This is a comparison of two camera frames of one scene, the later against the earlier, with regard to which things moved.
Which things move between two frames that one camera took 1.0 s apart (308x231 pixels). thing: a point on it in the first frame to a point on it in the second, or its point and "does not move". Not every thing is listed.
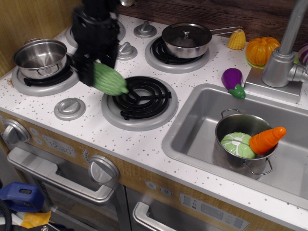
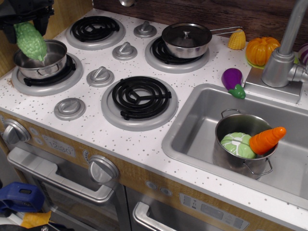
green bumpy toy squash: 109,80 to 30,40
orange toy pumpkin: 259,50 does not move
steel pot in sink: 233,121 does not move
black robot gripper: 96,28 to 13,12
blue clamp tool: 22,197 does not move
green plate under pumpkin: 296,61 does not move
